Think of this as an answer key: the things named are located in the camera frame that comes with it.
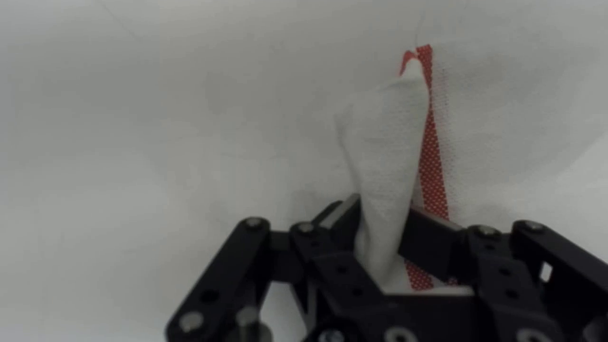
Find white towel with red stripes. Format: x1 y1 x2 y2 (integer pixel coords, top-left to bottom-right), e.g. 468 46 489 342
333 0 608 296

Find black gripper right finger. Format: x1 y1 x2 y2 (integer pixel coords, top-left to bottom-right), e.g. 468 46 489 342
398 207 608 342

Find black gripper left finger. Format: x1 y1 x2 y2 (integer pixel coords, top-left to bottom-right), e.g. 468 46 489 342
166 196 388 342

